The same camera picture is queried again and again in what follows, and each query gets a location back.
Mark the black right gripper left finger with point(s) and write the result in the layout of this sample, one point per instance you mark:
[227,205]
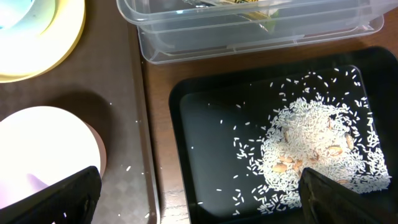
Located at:
[71,200]

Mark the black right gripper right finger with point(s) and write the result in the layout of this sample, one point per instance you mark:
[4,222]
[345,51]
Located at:
[326,201]

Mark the pile of rice and nuts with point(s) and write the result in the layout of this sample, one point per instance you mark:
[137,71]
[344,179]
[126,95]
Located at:
[320,124]

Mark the yellow green snack wrapper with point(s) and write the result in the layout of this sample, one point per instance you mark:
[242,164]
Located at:
[253,10]

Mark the black waste tray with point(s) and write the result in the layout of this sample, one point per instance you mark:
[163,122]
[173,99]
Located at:
[208,112]

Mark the brown serving tray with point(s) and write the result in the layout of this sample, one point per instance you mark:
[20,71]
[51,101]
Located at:
[101,83]

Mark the yellow plate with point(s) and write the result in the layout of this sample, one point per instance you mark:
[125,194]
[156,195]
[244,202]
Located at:
[26,56]

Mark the clear plastic bin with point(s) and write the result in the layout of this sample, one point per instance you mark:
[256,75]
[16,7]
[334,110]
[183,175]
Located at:
[173,31]

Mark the light blue bowl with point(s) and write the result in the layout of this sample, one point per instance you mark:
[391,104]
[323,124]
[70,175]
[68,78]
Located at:
[26,16]

